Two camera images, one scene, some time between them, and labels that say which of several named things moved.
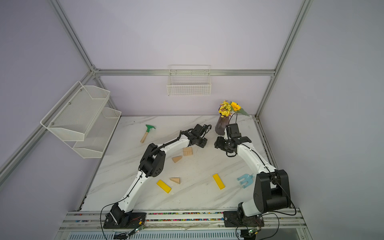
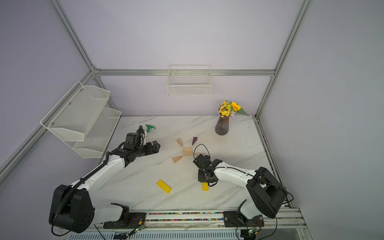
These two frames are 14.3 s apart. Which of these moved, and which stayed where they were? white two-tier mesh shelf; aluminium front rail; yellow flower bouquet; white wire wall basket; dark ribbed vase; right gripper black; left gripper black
Moved: left gripper black; right gripper black
Stayed: white two-tier mesh shelf; dark ribbed vase; white wire wall basket; yellow flower bouquet; aluminium front rail
